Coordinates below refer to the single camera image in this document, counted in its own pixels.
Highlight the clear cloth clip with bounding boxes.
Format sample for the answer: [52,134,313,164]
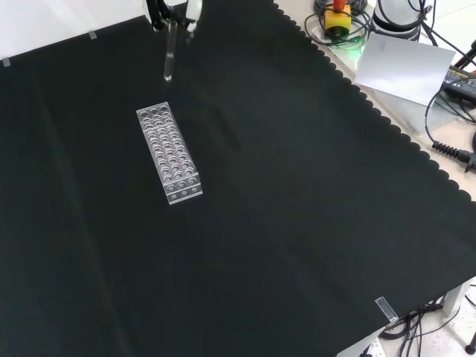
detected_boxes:
[374,295,399,324]

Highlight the black cables under bench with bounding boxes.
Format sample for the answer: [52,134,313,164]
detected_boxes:
[378,301,449,357]

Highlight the yellow emergency stop button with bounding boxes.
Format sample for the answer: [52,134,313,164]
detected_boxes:
[323,0,353,39]

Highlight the pale board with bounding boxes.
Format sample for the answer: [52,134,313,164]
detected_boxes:
[353,33,457,106]

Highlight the black cable with ribbed plug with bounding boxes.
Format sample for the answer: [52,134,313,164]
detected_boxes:
[422,84,476,173]

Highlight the black coiled cable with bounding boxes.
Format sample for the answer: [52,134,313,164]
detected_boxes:
[303,0,375,48]

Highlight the clear plastic test tube rack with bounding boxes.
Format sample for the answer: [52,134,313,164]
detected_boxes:
[135,100,204,206]

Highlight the clear glass test tube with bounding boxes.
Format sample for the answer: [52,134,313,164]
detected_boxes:
[163,19,179,83]

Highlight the black bench cloth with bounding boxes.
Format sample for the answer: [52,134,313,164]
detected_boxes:
[0,0,476,357]

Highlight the black power adapter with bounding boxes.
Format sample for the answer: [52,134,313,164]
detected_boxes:
[440,64,476,98]

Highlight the white bench leg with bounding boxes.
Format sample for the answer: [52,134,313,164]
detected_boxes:
[441,277,471,318]

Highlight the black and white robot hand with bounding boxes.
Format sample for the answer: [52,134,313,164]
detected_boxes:
[143,0,204,44]

